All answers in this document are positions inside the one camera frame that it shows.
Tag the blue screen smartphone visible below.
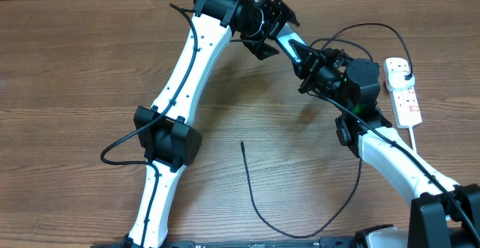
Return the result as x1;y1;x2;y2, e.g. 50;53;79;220
274;23;309;66

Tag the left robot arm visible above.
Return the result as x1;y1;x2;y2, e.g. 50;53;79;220
119;0;299;247

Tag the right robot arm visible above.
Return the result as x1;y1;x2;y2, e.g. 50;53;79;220
288;39;479;247

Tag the white power strip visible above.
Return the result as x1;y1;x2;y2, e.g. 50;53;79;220
382;57;423;130

